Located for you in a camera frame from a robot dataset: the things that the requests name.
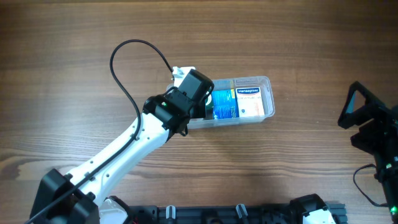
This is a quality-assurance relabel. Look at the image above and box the white Hansaplast plaster box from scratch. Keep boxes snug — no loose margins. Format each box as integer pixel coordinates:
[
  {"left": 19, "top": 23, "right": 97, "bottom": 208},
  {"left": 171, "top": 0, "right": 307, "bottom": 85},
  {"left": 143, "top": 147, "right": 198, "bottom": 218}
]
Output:
[{"left": 236, "top": 87, "right": 265, "bottom": 118}]

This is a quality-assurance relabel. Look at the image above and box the blue medicine box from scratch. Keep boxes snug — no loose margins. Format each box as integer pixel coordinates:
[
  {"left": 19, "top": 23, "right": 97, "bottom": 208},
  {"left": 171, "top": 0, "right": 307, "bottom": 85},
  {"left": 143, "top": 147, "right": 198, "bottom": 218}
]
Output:
[{"left": 211, "top": 89, "right": 239, "bottom": 119}]

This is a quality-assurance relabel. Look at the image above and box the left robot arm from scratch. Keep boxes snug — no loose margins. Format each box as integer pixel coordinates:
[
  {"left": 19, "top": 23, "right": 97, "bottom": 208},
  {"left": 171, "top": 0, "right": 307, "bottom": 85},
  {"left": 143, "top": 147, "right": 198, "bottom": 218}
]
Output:
[{"left": 28, "top": 69, "right": 214, "bottom": 223}]

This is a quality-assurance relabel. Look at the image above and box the black right camera cable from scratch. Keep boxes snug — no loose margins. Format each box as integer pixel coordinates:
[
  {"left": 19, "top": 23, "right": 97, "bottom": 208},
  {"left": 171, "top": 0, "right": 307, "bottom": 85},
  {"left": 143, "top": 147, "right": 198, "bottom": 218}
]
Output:
[{"left": 353, "top": 163, "right": 389, "bottom": 208}]

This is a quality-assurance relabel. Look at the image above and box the green round-logo box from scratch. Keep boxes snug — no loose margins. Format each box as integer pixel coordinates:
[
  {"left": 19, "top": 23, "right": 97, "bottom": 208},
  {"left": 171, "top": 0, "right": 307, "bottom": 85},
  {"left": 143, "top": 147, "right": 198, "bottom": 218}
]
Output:
[{"left": 205, "top": 95, "right": 214, "bottom": 120}]

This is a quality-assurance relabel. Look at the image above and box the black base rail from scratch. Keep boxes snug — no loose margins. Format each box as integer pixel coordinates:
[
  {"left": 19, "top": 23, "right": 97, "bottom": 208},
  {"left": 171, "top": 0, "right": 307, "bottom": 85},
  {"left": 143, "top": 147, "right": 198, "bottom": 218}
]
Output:
[{"left": 124, "top": 202, "right": 348, "bottom": 224}]

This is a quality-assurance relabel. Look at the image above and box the clear plastic container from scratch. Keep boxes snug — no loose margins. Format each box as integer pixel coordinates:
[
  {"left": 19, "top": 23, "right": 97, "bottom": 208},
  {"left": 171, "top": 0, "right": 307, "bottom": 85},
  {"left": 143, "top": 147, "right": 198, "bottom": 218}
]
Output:
[{"left": 188, "top": 76, "right": 275, "bottom": 129}]

